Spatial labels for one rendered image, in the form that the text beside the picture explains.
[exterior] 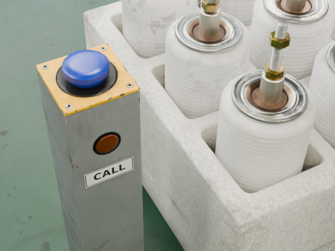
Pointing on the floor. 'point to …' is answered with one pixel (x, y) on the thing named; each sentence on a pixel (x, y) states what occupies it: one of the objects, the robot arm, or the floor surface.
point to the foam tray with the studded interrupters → (217, 168)
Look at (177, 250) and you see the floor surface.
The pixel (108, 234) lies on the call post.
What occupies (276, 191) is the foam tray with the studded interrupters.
